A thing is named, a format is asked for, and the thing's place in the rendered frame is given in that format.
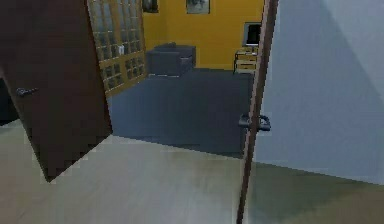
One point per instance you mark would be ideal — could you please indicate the dark brown room door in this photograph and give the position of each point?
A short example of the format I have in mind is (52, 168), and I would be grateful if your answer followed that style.
(56, 83)

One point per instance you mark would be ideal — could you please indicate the yellow wooden drawer stand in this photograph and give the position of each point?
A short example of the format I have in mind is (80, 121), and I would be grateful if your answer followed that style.
(246, 61)

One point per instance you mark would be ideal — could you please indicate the grey framed wall picture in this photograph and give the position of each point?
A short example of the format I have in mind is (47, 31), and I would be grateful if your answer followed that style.
(198, 6)

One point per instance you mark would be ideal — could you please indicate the dark framed wall picture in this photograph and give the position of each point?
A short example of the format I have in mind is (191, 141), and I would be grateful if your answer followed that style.
(150, 5)

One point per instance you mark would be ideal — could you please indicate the yellow wooden grid shelf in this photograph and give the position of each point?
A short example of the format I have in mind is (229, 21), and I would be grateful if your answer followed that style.
(121, 40)

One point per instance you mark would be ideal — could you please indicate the black television set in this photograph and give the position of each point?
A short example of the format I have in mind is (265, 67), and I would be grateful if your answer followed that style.
(253, 34)

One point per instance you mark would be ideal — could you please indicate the small white box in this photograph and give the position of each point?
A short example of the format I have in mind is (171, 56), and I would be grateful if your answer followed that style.
(121, 49)

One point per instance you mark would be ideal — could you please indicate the dark grey armchair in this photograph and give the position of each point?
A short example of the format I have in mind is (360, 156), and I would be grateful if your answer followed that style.
(170, 60)

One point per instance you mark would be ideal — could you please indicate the brown edge-on room door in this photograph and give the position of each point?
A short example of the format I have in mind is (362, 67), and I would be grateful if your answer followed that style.
(255, 106)

